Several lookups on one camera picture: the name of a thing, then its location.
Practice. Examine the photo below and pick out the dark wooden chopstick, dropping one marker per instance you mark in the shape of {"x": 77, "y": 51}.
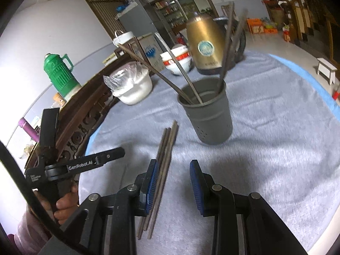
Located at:
{"x": 229, "y": 39}
{"x": 156, "y": 74}
{"x": 167, "y": 159}
{"x": 180, "y": 69}
{"x": 235, "y": 42}
{"x": 159, "y": 154}

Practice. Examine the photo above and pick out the grey fuzzy tablecloth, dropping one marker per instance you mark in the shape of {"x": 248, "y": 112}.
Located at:
{"x": 265, "y": 138}

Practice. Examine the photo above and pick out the red and white bowl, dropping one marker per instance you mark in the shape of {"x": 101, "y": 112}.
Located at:
{"x": 183, "y": 61}

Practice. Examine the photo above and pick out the small white stool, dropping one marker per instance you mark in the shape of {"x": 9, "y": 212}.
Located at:
{"x": 326, "y": 67}

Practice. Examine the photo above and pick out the grey refrigerator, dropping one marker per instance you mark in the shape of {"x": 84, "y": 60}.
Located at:
{"x": 140, "y": 18}

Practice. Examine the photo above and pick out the orange boxes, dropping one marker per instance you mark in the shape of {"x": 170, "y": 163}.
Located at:
{"x": 255, "y": 26}

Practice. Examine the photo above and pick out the person's left forearm pink sleeve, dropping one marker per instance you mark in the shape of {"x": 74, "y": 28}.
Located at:
{"x": 29, "y": 229}

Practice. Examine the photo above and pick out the white cardboard box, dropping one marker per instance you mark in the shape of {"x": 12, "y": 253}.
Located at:
{"x": 151, "y": 50}

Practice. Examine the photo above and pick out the gold electric kettle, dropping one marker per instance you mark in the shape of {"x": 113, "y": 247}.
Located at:
{"x": 204, "y": 37}

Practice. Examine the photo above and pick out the person's left hand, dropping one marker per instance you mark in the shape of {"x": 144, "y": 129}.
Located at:
{"x": 67, "y": 204}

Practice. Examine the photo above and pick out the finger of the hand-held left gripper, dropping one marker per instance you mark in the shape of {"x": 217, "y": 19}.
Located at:
{"x": 111, "y": 155}

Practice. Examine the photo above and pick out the brown wooden door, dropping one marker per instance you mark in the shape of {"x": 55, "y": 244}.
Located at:
{"x": 106, "y": 13}

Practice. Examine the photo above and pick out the blue table cover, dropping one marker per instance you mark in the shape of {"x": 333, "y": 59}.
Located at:
{"x": 305, "y": 71}

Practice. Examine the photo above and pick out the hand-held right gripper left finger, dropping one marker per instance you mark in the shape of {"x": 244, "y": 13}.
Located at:
{"x": 152, "y": 186}

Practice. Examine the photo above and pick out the carved dark wooden sideboard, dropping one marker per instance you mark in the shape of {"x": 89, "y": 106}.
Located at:
{"x": 85, "y": 117}

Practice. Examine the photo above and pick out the white pot with plastic bag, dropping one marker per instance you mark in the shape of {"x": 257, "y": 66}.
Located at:
{"x": 132, "y": 87}

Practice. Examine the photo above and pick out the purple bottle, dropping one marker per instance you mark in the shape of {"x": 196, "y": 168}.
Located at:
{"x": 28, "y": 130}

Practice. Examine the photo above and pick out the grey perforated utensil holder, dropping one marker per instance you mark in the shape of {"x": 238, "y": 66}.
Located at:
{"x": 212, "y": 119}

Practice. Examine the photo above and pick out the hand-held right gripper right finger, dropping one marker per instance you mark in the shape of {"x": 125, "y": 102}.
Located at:
{"x": 196, "y": 188}

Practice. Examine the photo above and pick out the green thermos flask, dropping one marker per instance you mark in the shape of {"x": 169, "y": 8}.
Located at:
{"x": 59, "y": 74}

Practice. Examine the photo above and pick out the glass display cabinet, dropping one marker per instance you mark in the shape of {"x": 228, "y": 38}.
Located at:
{"x": 183, "y": 8}

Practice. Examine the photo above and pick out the wooden stair railing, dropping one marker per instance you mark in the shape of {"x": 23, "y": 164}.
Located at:
{"x": 305, "y": 18}

